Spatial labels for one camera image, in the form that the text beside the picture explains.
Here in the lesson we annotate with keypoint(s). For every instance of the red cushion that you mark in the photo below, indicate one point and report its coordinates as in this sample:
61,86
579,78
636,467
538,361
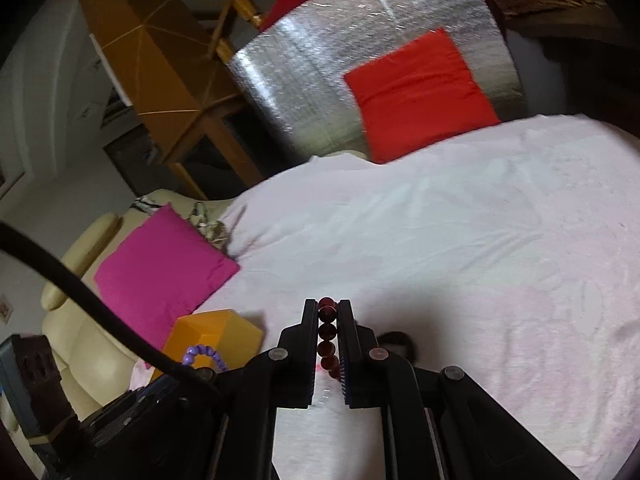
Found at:
425,95

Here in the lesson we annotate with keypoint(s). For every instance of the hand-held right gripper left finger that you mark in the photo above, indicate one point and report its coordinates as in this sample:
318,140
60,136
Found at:
310,360

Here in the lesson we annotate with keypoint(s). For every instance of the cream leather sofa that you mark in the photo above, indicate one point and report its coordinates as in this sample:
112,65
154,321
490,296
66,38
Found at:
85,340

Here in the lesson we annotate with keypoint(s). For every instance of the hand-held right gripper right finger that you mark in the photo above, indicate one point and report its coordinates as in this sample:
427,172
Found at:
344,377

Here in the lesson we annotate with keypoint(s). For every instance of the silver foil mat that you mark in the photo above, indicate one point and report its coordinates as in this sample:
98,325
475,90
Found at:
300,75

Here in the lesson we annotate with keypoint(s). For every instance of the wooden chair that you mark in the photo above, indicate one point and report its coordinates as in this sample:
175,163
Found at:
235,15

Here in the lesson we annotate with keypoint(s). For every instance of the orange box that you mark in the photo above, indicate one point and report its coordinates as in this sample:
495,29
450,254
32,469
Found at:
220,335

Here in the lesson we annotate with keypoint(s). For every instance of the pink cloth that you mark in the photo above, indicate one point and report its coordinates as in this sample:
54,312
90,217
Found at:
142,375

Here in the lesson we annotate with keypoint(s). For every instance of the patterned grey cloth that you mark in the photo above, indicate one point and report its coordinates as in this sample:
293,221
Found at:
212,230

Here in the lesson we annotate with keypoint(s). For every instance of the white blanket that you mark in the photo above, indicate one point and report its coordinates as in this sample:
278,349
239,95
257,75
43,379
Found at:
450,240

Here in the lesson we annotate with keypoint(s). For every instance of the magenta cushion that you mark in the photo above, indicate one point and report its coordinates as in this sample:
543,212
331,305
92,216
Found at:
160,275

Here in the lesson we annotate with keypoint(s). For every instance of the wooden table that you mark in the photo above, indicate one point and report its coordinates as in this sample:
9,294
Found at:
150,60

